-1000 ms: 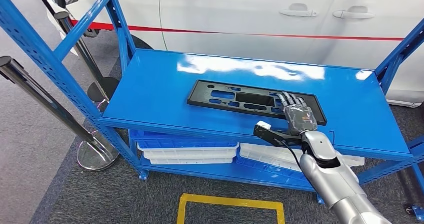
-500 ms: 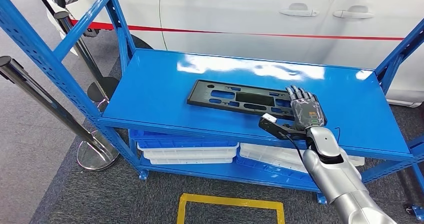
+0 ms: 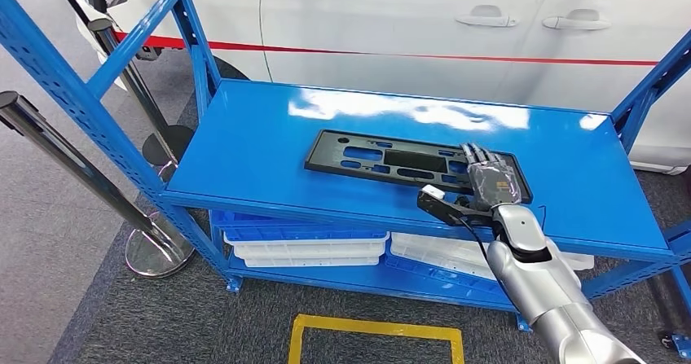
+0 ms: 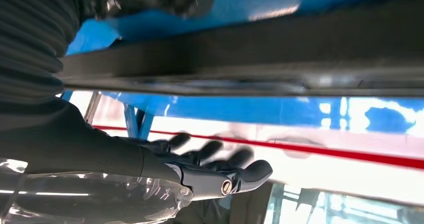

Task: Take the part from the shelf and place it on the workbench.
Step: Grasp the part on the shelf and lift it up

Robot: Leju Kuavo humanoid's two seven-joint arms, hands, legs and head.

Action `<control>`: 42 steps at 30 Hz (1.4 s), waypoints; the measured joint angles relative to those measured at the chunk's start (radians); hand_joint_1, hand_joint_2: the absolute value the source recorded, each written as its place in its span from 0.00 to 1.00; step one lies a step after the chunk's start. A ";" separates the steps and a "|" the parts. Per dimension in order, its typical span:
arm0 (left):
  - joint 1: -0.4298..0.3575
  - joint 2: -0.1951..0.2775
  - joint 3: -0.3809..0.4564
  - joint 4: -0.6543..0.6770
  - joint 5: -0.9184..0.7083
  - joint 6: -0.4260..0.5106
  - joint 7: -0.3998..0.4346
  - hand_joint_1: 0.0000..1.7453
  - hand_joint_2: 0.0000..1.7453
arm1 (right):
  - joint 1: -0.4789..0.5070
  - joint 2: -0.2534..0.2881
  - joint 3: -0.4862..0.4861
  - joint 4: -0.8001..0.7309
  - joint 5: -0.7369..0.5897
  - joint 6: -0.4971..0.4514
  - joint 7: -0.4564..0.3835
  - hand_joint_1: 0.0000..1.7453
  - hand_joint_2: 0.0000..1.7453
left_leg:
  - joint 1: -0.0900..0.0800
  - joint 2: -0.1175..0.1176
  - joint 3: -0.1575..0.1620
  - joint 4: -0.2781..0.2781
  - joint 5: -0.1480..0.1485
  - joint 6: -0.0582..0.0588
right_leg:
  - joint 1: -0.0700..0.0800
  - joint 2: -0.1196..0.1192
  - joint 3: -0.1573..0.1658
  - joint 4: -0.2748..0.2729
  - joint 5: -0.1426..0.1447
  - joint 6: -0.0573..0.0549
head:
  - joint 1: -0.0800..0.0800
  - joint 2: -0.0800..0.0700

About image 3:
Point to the white car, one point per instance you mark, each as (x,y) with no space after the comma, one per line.
(378,21)

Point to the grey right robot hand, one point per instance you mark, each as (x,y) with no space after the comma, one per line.
(494,181)

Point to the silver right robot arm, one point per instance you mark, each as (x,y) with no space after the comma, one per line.
(545,291)

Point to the blue trolley frame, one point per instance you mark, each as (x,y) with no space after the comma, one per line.
(681,345)

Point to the blue plastic tray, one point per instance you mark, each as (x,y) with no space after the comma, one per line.
(280,231)
(432,278)

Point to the black plastic plate part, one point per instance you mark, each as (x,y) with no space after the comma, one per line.
(329,159)

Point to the blue metal shelf rack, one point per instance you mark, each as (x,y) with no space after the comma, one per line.
(259,146)

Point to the yellow floor tape square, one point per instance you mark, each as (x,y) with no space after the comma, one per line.
(378,329)

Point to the black pole with round base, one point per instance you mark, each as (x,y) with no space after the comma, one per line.
(174,141)

